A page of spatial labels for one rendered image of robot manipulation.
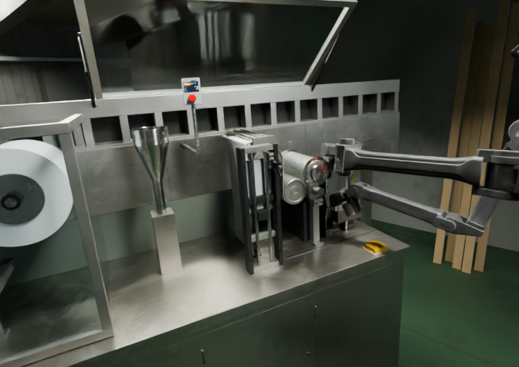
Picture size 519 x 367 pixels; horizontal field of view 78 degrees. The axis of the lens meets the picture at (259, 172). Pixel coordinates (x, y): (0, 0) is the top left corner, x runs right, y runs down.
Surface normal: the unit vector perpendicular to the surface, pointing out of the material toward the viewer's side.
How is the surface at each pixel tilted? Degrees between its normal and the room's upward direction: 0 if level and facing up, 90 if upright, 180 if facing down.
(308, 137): 90
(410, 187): 90
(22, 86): 90
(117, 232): 90
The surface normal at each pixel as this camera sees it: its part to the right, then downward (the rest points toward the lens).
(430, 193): -0.66, 0.23
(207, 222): 0.42, 0.21
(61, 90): 0.75, 0.12
